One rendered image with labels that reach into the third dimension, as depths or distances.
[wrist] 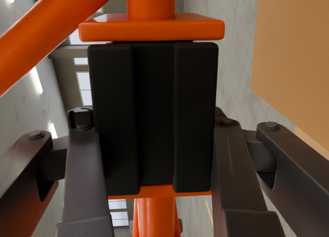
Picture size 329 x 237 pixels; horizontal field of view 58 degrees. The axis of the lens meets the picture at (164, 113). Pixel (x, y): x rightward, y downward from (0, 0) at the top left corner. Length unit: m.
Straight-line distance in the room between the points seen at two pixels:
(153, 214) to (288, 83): 0.19
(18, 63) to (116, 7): 8.63
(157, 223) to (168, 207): 0.01
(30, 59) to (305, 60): 0.21
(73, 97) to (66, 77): 0.84
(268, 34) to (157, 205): 0.24
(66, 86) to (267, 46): 10.07
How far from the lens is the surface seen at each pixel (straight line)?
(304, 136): 1.13
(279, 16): 0.33
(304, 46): 0.28
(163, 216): 0.17
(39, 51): 0.17
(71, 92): 10.45
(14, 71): 0.17
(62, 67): 9.95
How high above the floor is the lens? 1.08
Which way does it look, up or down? 3 degrees down
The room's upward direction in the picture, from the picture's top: 92 degrees counter-clockwise
